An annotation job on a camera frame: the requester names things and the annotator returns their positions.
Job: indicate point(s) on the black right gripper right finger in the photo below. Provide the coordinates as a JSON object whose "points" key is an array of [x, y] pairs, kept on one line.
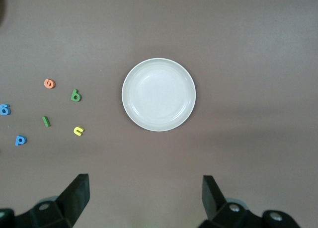
{"points": [[214, 203]]}

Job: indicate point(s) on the blue foam letter g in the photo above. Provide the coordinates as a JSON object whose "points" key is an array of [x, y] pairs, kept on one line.
{"points": [[7, 111]]}

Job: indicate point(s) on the green foam letter q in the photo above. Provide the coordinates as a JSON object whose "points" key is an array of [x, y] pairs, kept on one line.
{"points": [[74, 98]]}

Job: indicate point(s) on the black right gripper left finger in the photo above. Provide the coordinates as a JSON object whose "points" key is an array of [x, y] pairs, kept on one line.
{"points": [[74, 200]]}

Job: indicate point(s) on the orange foam letter e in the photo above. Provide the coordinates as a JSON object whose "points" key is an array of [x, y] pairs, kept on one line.
{"points": [[47, 85]]}

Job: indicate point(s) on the blue foam letter p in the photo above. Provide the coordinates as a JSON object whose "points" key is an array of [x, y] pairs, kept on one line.
{"points": [[18, 141]]}

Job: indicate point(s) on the yellow foam letter u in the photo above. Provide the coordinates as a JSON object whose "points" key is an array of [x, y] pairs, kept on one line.
{"points": [[76, 131]]}

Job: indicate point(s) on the green foam letter l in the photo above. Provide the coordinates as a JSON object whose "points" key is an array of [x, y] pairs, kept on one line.
{"points": [[46, 121]]}

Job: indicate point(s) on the beige brown plate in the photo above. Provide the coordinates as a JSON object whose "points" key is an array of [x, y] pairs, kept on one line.
{"points": [[159, 95]]}

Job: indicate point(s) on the brown table cover sheet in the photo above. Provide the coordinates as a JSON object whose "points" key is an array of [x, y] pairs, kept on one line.
{"points": [[74, 39]]}

